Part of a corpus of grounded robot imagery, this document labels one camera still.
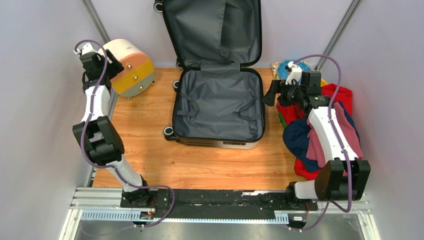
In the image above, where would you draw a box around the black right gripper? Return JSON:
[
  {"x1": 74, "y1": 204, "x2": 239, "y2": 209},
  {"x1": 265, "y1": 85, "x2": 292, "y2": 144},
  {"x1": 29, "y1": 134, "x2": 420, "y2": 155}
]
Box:
[{"x1": 261, "y1": 79, "x2": 305, "y2": 107}]

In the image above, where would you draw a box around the cream mini drawer cabinet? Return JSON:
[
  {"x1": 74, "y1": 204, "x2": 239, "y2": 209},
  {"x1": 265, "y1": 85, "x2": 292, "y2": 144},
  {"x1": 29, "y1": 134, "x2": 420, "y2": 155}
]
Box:
[{"x1": 103, "y1": 38, "x2": 155, "y2": 98}]

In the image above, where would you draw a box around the navy blue garment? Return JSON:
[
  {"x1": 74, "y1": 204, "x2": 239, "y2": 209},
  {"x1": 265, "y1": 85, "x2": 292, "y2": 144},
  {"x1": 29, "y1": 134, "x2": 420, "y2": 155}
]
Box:
[{"x1": 282, "y1": 101, "x2": 364, "y2": 174}]

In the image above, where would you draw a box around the astronaut print suitcase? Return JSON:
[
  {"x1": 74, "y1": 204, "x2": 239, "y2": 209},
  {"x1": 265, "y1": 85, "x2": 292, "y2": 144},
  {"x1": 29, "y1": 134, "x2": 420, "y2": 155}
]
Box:
[{"x1": 154, "y1": 0, "x2": 266, "y2": 150}]

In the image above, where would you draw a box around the red garment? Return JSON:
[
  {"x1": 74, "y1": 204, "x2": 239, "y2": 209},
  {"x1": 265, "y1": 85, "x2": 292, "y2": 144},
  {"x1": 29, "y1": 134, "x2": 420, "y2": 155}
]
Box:
[{"x1": 276, "y1": 86, "x2": 353, "y2": 181}]

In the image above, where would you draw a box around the pink ribbed garment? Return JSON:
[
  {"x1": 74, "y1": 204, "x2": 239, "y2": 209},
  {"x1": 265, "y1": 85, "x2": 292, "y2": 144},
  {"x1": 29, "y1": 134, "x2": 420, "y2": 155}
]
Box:
[{"x1": 306, "y1": 101, "x2": 364, "y2": 168}]

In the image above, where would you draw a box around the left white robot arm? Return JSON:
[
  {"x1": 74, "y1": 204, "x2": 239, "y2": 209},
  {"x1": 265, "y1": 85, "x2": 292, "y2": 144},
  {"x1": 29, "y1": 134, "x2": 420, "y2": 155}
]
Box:
[{"x1": 72, "y1": 49, "x2": 153, "y2": 208}]

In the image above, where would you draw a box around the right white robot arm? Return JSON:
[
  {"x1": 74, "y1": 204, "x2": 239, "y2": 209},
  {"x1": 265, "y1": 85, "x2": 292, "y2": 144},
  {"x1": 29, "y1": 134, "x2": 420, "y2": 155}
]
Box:
[{"x1": 262, "y1": 71, "x2": 371, "y2": 210}]

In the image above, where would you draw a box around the teal dotted plate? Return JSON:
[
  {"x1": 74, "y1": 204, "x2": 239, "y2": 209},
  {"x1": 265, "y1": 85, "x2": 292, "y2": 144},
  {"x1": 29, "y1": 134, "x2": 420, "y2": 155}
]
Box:
[{"x1": 276, "y1": 59, "x2": 312, "y2": 80}]

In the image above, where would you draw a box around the green plastic tray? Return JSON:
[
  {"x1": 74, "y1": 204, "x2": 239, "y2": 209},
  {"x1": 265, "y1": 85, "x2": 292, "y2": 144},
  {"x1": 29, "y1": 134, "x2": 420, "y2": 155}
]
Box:
[{"x1": 278, "y1": 113, "x2": 287, "y2": 129}]

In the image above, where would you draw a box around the floral placemat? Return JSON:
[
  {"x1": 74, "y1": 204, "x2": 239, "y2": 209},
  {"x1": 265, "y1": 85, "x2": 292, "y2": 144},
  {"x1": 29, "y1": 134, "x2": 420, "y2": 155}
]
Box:
[{"x1": 271, "y1": 62, "x2": 287, "y2": 80}]

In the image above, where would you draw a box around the orange bowl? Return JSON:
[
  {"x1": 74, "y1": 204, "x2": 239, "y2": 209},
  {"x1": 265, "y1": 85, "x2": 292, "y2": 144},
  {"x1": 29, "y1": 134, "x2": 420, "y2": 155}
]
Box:
[{"x1": 320, "y1": 79, "x2": 328, "y2": 87}]

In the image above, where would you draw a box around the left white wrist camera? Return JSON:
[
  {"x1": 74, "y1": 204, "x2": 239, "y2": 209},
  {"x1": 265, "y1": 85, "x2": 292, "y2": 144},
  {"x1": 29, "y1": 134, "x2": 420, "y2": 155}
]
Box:
[{"x1": 73, "y1": 42, "x2": 98, "y2": 56}]

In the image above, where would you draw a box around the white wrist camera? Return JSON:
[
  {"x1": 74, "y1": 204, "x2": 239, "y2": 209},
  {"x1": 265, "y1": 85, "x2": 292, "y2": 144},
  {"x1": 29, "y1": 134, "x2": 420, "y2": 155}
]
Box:
[
  {"x1": 285, "y1": 61, "x2": 303, "y2": 85},
  {"x1": 73, "y1": 42, "x2": 98, "y2": 56}
]

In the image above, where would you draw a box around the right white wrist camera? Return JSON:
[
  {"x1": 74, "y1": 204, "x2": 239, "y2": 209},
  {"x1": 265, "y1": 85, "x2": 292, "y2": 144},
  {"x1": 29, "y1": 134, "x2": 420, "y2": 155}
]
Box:
[{"x1": 285, "y1": 61, "x2": 303, "y2": 85}]

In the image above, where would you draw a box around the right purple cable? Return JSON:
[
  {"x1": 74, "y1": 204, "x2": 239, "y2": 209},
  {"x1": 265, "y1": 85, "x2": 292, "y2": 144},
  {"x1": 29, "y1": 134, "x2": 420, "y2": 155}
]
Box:
[{"x1": 288, "y1": 54, "x2": 354, "y2": 232}]

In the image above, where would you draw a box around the purple cable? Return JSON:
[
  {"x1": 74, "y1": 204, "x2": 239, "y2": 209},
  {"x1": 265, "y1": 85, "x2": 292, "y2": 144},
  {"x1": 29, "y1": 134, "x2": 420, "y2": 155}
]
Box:
[
  {"x1": 73, "y1": 39, "x2": 176, "y2": 229},
  {"x1": 288, "y1": 54, "x2": 354, "y2": 232}
]

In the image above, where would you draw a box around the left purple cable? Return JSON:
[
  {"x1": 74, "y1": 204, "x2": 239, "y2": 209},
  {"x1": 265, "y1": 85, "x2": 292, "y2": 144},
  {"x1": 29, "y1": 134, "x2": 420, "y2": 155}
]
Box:
[{"x1": 73, "y1": 39, "x2": 176, "y2": 229}]

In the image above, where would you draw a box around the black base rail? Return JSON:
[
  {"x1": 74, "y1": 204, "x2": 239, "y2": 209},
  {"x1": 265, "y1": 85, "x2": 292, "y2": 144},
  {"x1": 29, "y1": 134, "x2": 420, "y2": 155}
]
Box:
[{"x1": 120, "y1": 189, "x2": 318, "y2": 220}]

